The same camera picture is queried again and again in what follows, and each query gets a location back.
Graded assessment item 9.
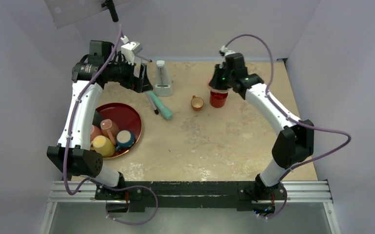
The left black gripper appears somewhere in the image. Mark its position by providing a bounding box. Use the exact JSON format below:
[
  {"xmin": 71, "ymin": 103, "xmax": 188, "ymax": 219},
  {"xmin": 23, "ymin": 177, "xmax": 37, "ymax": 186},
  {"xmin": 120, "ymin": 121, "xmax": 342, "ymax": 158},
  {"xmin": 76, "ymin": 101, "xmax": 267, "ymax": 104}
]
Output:
[{"xmin": 105, "ymin": 55, "xmax": 153, "ymax": 93}]

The red mug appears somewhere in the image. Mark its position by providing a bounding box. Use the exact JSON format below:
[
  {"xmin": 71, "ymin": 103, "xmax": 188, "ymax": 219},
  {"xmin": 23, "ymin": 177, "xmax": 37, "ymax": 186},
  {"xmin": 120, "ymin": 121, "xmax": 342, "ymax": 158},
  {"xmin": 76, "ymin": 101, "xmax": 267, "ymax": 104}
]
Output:
[{"xmin": 210, "ymin": 91, "xmax": 228, "ymax": 108}]

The small orange mug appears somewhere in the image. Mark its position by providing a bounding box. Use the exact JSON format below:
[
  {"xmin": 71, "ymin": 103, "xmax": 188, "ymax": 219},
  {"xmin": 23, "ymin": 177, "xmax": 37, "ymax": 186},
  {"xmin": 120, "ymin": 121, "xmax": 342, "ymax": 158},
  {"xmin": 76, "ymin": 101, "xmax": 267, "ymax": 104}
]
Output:
[{"xmin": 191, "ymin": 96, "xmax": 204, "ymax": 112}]

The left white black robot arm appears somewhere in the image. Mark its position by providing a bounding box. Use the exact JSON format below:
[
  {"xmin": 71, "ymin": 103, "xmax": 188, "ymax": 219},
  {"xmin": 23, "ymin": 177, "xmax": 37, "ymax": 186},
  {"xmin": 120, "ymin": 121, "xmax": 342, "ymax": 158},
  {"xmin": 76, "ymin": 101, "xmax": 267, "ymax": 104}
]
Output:
[{"xmin": 46, "ymin": 40, "xmax": 153, "ymax": 199}]

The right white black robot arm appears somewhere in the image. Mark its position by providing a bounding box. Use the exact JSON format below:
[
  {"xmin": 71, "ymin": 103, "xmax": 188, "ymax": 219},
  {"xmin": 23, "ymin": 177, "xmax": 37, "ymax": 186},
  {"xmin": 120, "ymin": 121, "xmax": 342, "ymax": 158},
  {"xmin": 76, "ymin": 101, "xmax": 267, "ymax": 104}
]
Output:
[{"xmin": 209, "ymin": 50, "xmax": 314, "ymax": 198}]

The salmon mug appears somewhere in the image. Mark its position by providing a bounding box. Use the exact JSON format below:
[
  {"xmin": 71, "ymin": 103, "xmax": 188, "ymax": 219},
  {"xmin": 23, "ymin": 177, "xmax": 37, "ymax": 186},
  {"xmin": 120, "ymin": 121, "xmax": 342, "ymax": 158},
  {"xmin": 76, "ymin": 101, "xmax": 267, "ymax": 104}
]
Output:
[{"xmin": 100, "ymin": 119, "xmax": 120, "ymax": 146}]

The blue white mug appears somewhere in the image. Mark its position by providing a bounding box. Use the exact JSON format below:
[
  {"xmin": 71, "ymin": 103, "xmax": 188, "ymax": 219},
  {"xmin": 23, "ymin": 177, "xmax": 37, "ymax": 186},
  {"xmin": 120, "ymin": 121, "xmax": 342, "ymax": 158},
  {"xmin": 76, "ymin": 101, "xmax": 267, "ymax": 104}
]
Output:
[{"xmin": 115, "ymin": 130, "xmax": 136, "ymax": 152}]

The pink mug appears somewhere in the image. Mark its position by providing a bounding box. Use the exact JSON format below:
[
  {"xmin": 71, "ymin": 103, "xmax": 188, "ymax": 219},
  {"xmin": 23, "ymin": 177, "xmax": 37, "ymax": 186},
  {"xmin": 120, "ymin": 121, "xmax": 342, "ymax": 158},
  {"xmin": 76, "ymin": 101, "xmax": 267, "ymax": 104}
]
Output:
[{"xmin": 90, "ymin": 125, "xmax": 103, "ymax": 142}]

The yellow mug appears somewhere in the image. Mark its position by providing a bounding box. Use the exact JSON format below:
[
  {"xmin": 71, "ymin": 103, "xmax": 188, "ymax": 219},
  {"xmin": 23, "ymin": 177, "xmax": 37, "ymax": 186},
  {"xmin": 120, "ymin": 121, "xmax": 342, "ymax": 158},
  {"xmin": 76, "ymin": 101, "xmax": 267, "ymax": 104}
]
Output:
[{"xmin": 91, "ymin": 135, "xmax": 116, "ymax": 157}]

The white metronome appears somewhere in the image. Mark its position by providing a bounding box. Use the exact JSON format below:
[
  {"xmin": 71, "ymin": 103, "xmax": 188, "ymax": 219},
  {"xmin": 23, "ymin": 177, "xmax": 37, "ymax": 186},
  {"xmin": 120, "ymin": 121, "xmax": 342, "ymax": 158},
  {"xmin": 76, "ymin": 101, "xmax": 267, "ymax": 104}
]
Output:
[{"xmin": 154, "ymin": 60, "xmax": 173, "ymax": 97}]

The red round tray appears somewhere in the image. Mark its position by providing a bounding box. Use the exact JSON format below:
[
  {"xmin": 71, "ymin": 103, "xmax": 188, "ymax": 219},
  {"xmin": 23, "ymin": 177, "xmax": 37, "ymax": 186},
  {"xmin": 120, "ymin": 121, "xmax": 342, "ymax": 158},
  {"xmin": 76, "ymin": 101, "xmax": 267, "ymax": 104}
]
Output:
[{"xmin": 96, "ymin": 102, "xmax": 142, "ymax": 159}]

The silver tripod stand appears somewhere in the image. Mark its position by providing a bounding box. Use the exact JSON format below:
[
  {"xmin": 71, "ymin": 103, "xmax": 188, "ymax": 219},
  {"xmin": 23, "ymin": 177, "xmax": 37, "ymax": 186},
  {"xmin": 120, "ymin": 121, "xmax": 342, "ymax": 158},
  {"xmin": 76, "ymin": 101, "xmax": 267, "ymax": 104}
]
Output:
[{"xmin": 101, "ymin": 0, "xmax": 159, "ymax": 115}]

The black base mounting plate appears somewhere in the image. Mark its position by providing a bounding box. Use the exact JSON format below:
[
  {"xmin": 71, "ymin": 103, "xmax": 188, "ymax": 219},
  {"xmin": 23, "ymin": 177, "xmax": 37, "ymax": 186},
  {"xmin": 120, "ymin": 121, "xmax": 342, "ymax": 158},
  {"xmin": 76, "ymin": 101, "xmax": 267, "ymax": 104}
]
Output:
[{"xmin": 95, "ymin": 181, "xmax": 285, "ymax": 214}]

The white perforated board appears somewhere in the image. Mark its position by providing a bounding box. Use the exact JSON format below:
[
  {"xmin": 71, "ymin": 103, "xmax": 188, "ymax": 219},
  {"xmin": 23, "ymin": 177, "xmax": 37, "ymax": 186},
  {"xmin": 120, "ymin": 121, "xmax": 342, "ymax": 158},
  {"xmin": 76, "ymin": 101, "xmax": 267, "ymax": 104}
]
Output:
[{"xmin": 43, "ymin": 0, "xmax": 133, "ymax": 30}]

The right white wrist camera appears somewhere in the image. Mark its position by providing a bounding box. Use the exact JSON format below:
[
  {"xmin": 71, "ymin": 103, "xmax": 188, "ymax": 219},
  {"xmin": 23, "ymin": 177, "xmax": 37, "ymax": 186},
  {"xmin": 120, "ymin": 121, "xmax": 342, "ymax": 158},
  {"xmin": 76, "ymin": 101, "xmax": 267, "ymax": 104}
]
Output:
[{"xmin": 219, "ymin": 45, "xmax": 236, "ymax": 57}]

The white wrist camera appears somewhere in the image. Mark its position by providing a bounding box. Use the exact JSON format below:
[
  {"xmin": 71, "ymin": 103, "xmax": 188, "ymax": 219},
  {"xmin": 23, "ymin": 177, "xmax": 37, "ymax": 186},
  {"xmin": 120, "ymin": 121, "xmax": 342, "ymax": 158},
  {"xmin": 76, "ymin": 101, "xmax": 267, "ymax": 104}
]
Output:
[
  {"xmin": 120, "ymin": 41, "xmax": 142, "ymax": 65},
  {"xmin": 219, "ymin": 45, "xmax": 236, "ymax": 57}
]

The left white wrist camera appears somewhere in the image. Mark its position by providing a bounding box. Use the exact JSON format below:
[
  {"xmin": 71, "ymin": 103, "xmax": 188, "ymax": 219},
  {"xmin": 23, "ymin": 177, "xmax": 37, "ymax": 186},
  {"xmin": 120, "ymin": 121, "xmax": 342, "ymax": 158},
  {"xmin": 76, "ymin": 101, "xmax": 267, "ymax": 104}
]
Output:
[{"xmin": 120, "ymin": 41, "xmax": 142, "ymax": 65}]

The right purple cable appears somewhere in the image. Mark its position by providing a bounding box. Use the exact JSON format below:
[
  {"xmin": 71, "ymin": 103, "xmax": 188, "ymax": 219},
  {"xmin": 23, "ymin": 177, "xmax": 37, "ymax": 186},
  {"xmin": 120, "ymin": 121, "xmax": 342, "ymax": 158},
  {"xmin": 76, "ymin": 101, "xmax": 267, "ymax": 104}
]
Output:
[{"xmin": 220, "ymin": 34, "xmax": 352, "ymax": 220}]

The aluminium frame rail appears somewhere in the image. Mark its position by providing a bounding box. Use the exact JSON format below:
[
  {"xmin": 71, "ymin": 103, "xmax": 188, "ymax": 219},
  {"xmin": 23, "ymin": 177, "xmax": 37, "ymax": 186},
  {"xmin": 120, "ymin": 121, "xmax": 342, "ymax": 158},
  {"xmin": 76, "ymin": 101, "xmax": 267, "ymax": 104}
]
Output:
[{"xmin": 40, "ymin": 181, "xmax": 339, "ymax": 234}]

